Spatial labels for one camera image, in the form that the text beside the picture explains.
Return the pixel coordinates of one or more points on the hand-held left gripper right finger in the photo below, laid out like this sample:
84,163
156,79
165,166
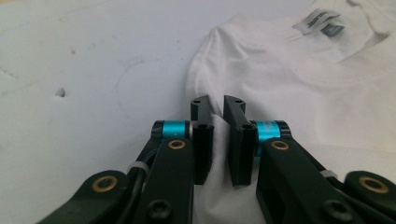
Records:
289,186

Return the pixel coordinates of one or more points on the white foam mat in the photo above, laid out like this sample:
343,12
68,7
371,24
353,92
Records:
77,77

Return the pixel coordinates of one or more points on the white t-shirt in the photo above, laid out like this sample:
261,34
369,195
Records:
295,87

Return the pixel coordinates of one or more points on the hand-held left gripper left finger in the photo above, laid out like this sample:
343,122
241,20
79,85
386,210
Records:
171,180

